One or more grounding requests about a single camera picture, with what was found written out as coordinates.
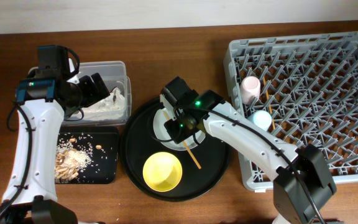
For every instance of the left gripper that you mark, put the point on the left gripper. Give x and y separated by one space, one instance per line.
94 95

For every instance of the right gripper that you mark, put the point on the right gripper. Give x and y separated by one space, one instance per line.
176 135

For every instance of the light grey plate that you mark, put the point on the light grey plate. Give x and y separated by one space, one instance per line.
160 117

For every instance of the white napkin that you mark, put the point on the white napkin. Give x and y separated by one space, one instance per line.
109 108

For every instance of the yellow bowl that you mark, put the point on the yellow bowl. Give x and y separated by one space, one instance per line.
162 172

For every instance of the food scraps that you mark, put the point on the food scraps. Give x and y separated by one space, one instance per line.
79 159

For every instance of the pink cup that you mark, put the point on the pink cup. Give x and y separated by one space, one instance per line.
249 89

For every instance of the blue cup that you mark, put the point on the blue cup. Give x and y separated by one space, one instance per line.
261 119

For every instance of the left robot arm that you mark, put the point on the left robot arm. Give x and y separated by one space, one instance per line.
31 195

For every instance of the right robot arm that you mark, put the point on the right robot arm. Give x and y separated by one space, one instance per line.
302 182

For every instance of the grey dishwasher rack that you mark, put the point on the grey dishwasher rack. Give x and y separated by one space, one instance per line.
309 85

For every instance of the clear plastic bin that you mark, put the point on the clear plastic bin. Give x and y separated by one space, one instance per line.
113 74

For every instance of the round black tray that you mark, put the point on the round black tray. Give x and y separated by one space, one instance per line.
137 145

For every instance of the black rectangular tray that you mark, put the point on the black rectangular tray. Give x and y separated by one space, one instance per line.
108 136

